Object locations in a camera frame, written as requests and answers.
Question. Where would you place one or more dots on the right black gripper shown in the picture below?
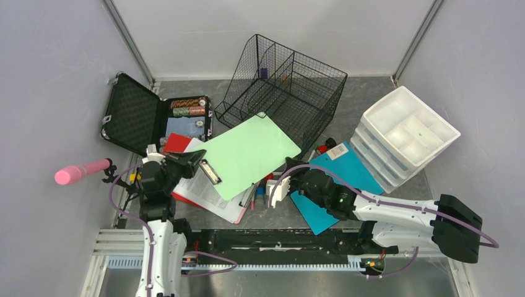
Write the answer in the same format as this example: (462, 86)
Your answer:
(291, 163)

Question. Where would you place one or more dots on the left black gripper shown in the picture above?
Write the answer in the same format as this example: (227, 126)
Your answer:
(186, 161)

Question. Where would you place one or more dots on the light green clipboard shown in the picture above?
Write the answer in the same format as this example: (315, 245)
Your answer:
(247, 153)

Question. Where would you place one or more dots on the black wire mesh organizer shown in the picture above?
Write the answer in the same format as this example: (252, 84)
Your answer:
(303, 108)

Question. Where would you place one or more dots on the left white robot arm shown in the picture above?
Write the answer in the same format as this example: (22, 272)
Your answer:
(165, 237)

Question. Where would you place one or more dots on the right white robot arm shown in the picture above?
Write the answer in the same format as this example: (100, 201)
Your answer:
(447, 224)

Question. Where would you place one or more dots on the red clipboard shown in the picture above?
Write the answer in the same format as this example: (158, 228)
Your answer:
(178, 144)

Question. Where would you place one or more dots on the white printed paper sheet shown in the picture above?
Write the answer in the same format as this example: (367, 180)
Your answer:
(203, 192)

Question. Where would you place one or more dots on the blue playing card deck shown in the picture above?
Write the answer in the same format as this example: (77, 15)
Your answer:
(184, 126)

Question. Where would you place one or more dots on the green white marker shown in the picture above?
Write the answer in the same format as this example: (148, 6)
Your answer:
(312, 155)

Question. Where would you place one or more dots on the teal blue clipboard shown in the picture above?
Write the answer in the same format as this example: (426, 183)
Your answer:
(348, 167)

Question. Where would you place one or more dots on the red black round stamp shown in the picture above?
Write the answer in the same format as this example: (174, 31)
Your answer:
(329, 143)

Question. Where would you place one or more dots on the green chip stack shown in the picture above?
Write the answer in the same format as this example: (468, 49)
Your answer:
(181, 112)

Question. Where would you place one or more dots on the red chip stack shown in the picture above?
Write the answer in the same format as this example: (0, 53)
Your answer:
(197, 111)

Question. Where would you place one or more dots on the blue grey small cylinder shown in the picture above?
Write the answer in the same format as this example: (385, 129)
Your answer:
(259, 200)

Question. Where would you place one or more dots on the orange black chip stack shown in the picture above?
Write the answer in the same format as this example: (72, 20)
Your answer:
(188, 103)

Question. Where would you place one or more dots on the yellow black connector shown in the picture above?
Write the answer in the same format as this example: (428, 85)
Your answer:
(134, 177)

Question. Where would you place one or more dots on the pink clear clipboard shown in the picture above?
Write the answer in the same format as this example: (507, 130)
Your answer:
(242, 202)

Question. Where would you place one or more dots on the pink pen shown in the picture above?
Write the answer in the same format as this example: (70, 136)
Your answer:
(252, 203)

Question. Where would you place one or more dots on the black poker chip case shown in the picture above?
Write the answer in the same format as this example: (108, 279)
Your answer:
(136, 117)

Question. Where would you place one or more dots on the white plastic drawer organizer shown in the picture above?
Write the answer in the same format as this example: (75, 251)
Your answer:
(398, 136)

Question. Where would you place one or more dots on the small brown box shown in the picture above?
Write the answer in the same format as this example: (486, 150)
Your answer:
(284, 79)

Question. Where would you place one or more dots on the purple small block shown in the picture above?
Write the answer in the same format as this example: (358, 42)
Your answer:
(263, 73)

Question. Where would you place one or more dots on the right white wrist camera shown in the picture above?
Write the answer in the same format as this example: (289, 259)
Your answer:
(276, 192)

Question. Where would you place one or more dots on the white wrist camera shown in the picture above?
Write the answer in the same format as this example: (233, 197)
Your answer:
(276, 192)
(153, 154)

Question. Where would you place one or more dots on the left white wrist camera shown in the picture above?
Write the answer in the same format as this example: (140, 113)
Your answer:
(153, 154)

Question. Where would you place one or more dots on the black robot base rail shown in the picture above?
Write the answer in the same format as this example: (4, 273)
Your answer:
(280, 246)

